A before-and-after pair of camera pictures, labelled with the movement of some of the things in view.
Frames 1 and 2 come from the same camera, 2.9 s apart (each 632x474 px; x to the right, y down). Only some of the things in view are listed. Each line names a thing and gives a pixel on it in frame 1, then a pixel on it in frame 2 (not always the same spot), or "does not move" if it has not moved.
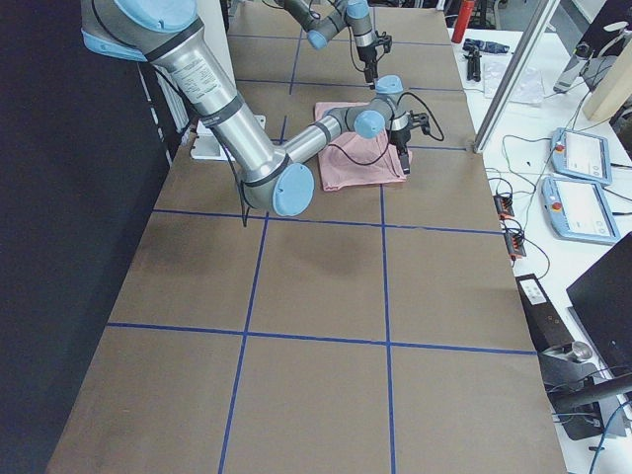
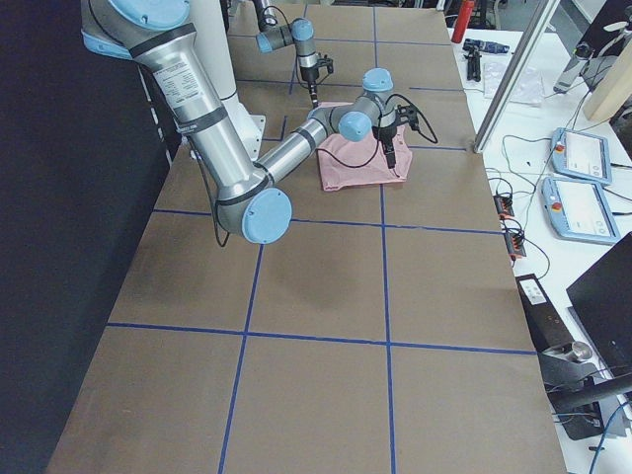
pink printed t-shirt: (355, 160) does not move
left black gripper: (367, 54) to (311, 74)
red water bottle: (463, 20) does not move
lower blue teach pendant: (578, 210) does not move
